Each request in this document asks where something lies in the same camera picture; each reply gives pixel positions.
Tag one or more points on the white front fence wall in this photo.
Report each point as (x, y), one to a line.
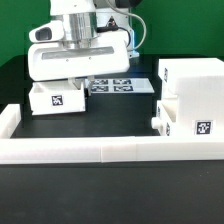
(109, 149)

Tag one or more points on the white left fence wall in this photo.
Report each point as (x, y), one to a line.
(9, 120)

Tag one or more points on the white drawer with tag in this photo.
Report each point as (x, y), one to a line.
(55, 97)
(165, 120)

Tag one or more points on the white drawer cabinet box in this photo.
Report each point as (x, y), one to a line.
(198, 87)

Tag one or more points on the white front drawer with tag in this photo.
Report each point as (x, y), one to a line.
(165, 120)

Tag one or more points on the white plate with fiducial tags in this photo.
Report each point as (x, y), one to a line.
(120, 85)

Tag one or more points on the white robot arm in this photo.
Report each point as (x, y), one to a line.
(83, 38)

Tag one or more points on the white fence wall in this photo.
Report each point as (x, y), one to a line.
(109, 149)
(9, 120)

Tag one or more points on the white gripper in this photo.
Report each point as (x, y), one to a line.
(49, 59)

